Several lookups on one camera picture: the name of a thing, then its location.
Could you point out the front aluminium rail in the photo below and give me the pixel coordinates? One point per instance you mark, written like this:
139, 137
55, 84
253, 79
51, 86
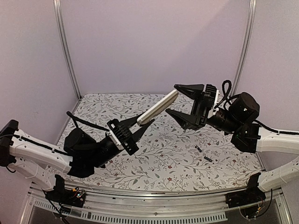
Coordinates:
271, 211

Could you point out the white remote control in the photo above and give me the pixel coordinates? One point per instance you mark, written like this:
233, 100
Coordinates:
157, 108

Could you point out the left aluminium frame post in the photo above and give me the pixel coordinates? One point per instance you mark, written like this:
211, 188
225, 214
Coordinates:
65, 47

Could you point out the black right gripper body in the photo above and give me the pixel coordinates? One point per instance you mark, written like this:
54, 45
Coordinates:
199, 110

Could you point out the white slotted cable duct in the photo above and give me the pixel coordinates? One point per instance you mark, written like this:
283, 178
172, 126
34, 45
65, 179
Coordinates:
150, 209

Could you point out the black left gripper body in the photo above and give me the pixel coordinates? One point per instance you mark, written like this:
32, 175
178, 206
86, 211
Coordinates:
128, 145

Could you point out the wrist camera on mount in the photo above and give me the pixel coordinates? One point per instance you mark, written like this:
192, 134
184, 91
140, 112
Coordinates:
210, 100
113, 124

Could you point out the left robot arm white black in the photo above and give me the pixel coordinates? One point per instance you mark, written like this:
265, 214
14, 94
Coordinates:
79, 157

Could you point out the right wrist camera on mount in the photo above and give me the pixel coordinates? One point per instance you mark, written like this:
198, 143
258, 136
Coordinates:
210, 100

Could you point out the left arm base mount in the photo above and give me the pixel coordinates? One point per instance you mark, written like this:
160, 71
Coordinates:
73, 197

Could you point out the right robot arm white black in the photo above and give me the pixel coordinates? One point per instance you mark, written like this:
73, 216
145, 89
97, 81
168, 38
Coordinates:
237, 116

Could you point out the aluminium frame post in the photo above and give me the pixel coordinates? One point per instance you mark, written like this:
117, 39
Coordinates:
65, 47
245, 45

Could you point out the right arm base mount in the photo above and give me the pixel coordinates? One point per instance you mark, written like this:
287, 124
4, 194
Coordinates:
252, 194

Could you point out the right aluminium frame post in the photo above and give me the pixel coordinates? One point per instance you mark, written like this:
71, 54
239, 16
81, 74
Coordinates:
245, 45

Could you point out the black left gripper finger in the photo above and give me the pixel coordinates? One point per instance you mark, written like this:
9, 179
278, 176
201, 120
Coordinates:
137, 135
131, 121

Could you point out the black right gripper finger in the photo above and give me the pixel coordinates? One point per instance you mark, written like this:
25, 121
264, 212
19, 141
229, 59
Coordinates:
185, 121
192, 91

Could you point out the floral patterned table mat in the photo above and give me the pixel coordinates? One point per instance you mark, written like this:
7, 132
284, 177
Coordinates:
167, 159

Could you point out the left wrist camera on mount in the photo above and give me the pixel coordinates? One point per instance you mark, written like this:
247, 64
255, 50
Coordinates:
113, 124

